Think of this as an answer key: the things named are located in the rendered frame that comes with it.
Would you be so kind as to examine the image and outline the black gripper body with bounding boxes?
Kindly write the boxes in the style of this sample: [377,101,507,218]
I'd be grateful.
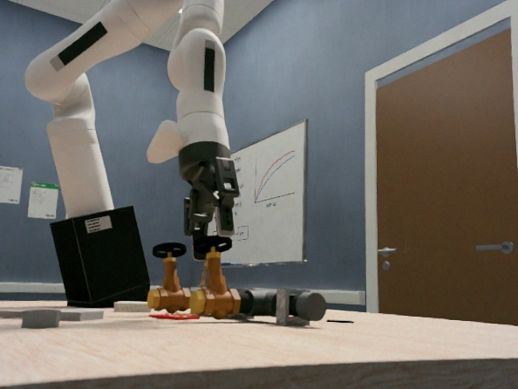
[178,141,230,214]

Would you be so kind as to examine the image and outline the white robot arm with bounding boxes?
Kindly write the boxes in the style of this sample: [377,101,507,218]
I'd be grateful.
[24,0,229,218]

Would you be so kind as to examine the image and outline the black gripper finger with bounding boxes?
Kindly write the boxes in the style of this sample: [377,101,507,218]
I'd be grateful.
[183,188,214,262]
[196,157,240,237]

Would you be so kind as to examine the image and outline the red tag with gold chain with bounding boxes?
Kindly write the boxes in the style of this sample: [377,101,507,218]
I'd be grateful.
[149,251,222,320]

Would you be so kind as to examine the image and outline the brass valve manifold with black handwheels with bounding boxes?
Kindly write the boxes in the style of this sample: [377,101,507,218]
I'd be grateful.
[147,235,327,326]

